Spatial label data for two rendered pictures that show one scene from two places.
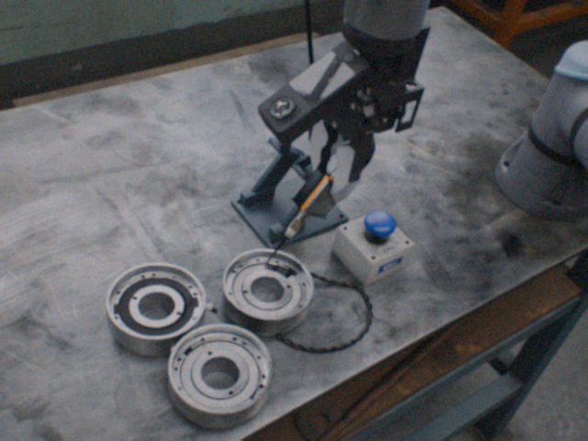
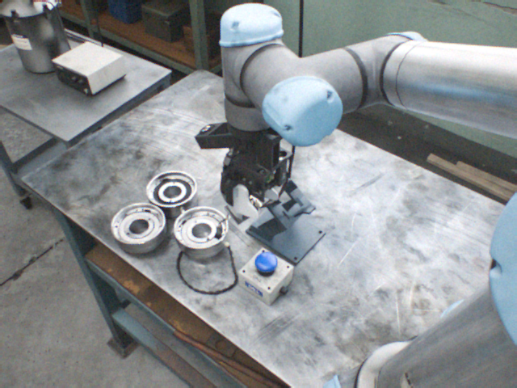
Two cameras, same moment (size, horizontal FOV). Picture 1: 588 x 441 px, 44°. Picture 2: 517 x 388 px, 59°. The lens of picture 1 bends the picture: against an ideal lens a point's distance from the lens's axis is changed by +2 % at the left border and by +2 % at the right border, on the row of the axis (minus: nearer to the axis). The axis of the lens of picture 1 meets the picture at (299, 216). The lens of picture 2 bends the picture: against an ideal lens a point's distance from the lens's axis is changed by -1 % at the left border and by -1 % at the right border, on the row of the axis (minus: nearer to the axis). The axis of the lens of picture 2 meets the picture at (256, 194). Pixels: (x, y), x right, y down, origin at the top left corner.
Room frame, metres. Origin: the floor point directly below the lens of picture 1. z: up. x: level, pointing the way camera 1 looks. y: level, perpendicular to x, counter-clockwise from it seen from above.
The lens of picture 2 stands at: (0.56, -0.57, 1.53)
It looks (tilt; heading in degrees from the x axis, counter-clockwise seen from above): 46 degrees down; 82
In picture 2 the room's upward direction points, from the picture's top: straight up
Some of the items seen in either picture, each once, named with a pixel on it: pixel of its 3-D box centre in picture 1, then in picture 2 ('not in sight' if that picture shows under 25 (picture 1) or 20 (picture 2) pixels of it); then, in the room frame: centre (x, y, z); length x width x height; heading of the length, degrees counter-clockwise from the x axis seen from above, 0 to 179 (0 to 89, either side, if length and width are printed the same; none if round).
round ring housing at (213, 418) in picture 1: (220, 377); (140, 229); (0.41, 0.05, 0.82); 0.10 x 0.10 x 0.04
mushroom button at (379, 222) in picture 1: (377, 232); (266, 267); (0.64, -0.10, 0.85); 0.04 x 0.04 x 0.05
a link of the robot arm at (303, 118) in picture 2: not in sight; (303, 93); (0.67, -0.13, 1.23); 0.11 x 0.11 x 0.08; 18
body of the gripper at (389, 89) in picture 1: (372, 76); (255, 152); (0.63, -0.04, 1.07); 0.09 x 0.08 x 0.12; 133
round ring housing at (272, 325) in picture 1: (266, 293); (202, 233); (0.53, 0.02, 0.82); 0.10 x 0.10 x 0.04
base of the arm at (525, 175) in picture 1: (558, 161); not in sight; (0.87, -0.35, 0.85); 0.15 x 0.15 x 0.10
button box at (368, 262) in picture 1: (376, 245); (268, 277); (0.64, -0.10, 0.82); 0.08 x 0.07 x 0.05; 134
